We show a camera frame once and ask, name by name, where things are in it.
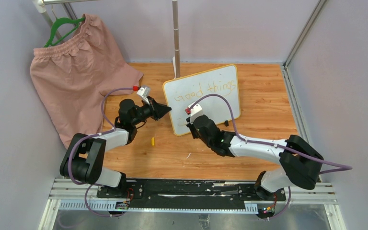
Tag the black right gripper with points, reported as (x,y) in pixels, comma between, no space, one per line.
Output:
(192,126)

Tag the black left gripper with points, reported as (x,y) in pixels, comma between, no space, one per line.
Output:
(162,109)

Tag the yellow framed whiteboard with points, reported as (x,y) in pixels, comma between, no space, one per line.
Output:
(183,91)

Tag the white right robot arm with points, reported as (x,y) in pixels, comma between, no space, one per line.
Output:
(299,162)

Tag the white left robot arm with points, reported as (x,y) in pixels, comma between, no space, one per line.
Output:
(83,160)

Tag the pink cloth shorts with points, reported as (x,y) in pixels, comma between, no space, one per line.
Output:
(72,78)

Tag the metal stand pole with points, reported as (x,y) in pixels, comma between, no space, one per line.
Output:
(176,58)

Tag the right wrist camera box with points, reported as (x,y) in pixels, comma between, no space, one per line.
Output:
(194,111)

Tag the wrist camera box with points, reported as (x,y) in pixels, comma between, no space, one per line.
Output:
(194,111)
(142,92)

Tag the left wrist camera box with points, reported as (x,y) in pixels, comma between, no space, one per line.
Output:
(142,92)

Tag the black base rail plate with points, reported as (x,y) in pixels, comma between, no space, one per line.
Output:
(189,194)

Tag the aluminium frame post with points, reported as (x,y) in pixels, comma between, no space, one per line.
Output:
(305,31)

